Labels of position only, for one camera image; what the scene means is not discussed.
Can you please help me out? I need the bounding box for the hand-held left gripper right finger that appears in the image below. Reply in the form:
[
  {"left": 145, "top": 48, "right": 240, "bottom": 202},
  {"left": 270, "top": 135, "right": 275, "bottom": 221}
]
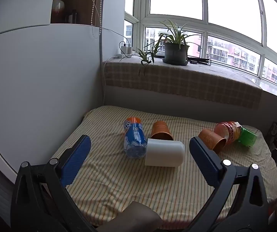
[{"left": 184, "top": 136, "right": 270, "bottom": 232}]

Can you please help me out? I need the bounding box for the checked sill cloth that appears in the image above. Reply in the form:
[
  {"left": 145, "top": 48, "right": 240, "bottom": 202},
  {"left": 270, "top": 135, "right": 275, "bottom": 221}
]
[{"left": 103, "top": 53, "right": 263, "bottom": 110}]

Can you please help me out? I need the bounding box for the grey wall pipe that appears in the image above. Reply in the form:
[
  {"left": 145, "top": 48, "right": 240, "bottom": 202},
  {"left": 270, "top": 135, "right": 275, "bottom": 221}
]
[{"left": 100, "top": 26, "right": 106, "bottom": 97}]

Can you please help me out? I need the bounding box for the decorated vase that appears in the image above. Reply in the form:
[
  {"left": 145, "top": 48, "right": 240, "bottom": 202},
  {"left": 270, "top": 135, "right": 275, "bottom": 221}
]
[{"left": 52, "top": 0, "right": 65, "bottom": 24}]

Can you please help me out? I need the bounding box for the white cup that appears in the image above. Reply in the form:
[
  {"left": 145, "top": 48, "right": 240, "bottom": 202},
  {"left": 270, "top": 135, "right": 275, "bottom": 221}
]
[{"left": 144, "top": 138, "right": 186, "bottom": 167}]

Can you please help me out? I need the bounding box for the blue plastic soda bottle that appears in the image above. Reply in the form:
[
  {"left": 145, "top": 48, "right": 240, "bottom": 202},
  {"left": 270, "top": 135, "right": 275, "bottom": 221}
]
[{"left": 123, "top": 117, "right": 148, "bottom": 159}]

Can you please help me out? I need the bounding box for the small spider plant offshoot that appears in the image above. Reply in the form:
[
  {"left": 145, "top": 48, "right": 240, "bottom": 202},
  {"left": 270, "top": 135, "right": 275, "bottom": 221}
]
[{"left": 120, "top": 48, "right": 159, "bottom": 66}]

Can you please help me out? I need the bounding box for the wooden wall shelf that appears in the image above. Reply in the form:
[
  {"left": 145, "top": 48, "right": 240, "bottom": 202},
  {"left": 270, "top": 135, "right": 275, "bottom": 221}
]
[{"left": 50, "top": 0, "right": 104, "bottom": 27}]

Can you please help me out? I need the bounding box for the person's knee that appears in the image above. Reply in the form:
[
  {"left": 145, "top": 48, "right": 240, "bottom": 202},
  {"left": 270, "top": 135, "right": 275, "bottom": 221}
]
[{"left": 97, "top": 201, "right": 163, "bottom": 232}]

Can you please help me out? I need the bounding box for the dark plant saucer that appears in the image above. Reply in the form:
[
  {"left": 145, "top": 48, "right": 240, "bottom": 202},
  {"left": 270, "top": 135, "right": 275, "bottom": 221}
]
[{"left": 162, "top": 57, "right": 189, "bottom": 66}]

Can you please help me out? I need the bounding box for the orange cup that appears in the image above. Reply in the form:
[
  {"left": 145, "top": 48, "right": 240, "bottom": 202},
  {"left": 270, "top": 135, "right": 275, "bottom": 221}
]
[
  {"left": 198, "top": 129, "right": 226, "bottom": 154},
  {"left": 150, "top": 121, "right": 174, "bottom": 141}
]

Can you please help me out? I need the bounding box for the green snack packet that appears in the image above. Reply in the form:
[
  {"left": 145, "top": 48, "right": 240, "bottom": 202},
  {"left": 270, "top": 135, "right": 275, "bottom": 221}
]
[{"left": 237, "top": 126, "right": 258, "bottom": 149}]

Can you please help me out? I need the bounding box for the white window frame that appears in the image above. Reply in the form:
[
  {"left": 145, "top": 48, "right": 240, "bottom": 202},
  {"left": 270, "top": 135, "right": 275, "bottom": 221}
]
[{"left": 124, "top": 0, "right": 277, "bottom": 100}]

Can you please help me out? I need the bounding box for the potted spider plant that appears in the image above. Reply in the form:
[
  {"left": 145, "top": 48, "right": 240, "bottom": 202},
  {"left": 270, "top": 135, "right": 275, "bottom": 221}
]
[{"left": 144, "top": 20, "right": 203, "bottom": 65}]

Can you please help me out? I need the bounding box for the striped bed sheet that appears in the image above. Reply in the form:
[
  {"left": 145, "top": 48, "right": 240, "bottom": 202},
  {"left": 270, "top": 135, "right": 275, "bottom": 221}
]
[{"left": 50, "top": 105, "right": 277, "bottom": 231}]

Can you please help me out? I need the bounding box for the black folded device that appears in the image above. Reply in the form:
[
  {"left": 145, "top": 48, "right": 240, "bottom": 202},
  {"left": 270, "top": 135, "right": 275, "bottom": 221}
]
[{"left": 187, "top": 57, "right": 212, "bottom": 66}]

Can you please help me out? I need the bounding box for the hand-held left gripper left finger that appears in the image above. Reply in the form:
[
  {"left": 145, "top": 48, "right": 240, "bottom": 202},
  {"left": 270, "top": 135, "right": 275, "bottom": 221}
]
[{"left": 10, "top": 134, "right": 98, "bottom": 232}]

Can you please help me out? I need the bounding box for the beaded blind cord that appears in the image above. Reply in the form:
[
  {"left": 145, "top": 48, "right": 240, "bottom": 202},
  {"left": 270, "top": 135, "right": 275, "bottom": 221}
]
[{"left": 90, "top": 0, "right": 103, "bottom": 39}]

